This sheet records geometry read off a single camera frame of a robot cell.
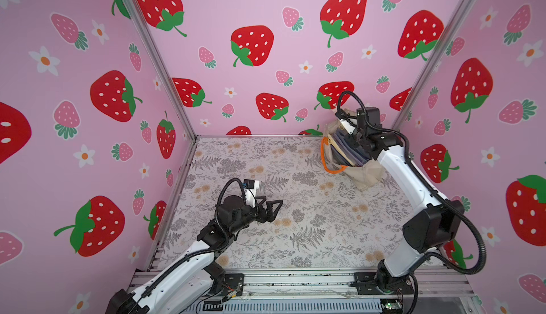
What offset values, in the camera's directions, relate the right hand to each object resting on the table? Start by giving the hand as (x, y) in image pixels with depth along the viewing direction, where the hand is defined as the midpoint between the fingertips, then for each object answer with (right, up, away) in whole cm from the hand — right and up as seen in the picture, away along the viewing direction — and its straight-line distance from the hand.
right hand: (354, 126), depth 82 cm
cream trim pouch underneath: (-5, +1, +18) cm, 19 cm away
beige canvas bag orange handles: (+7, -21, +9) cm, 24 cm away
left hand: (-31, -28, -6) cm, 42 cm away
